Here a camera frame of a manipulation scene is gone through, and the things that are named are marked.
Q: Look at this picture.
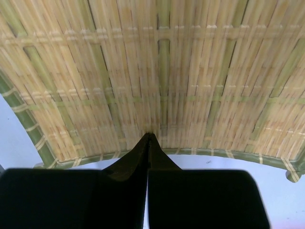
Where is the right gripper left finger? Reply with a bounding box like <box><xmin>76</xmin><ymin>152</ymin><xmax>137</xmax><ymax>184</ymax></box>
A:
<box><xmin>0</xmin><ymin>134</ymin><xmax>150</xmax><ymax>229</ymax></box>

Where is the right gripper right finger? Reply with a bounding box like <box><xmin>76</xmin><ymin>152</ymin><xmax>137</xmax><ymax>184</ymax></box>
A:
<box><xmin>148</xmin><ymin>134</ymin><xmax>270</xmax><ymax>229</ymax></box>

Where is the bamboo woven mat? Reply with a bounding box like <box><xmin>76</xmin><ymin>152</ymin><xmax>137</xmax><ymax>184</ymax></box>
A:
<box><xmin>0</xmin><ymin>0</ymin><xmax>305</xmax><ymax>182</ymax></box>

